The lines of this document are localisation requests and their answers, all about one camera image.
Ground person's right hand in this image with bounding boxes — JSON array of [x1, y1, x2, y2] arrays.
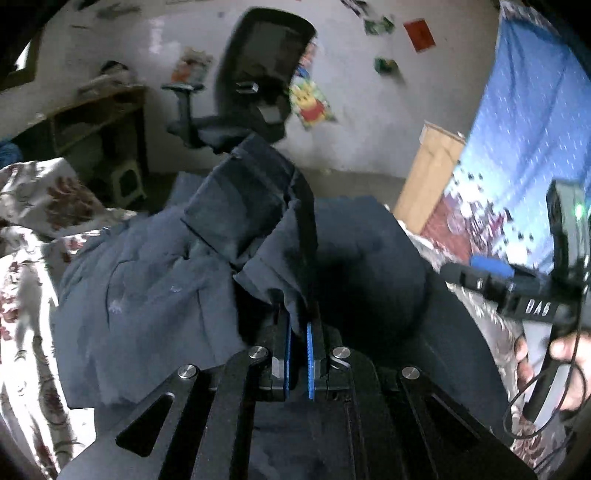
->
[[514, 331, 591, 412]]

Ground wooden desk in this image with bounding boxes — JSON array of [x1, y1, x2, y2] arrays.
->
[[46, 85, 151, 185]]

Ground cartoon figure wall poster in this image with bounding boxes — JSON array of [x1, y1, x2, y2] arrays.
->
[[172, 46, 213, 86]]

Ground light wooden board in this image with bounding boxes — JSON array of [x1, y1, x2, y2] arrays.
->
[[392, 121, 467, 234]]

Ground wooden framed window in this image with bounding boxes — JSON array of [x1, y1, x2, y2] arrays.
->
[[6, 33, 43, 92]]

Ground dark blue large garment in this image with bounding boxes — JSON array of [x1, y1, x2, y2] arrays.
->
[[51, 134, 514, 480]]

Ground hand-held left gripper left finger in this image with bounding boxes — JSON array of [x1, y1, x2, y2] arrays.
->
[[58, 308, 293, 480]]

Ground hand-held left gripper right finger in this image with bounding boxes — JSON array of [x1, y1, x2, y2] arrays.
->
[[305, 318, 539, 480]]

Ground black office chair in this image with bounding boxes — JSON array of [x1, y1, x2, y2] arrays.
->
[[161, 7, 319, 155]]

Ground cartoon bear wall poster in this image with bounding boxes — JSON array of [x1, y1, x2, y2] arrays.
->
[[288, 78, 337, 132]]

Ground pale plastic stool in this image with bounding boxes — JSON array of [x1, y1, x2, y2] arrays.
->
[[108, 159, 147, 208]]

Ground floral patterned bed blanket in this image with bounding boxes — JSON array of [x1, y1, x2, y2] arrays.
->
[[0, 157, 573, 480]]

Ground white bags on desk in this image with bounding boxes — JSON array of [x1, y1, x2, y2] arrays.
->
[[78, 60, 145, 96]]

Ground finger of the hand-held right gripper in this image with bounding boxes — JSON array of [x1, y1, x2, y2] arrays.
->
[[438, 257, 539, 306]]

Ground red paper wall sheet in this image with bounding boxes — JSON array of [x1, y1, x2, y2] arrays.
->
[[404, 18, 437, 53]]

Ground torn picture wall sticker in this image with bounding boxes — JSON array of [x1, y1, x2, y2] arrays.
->
[[362, 15, 396, 37]]

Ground blue printed wall cloth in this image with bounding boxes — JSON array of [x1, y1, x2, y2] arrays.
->
[[397, 0, 591, 289]]

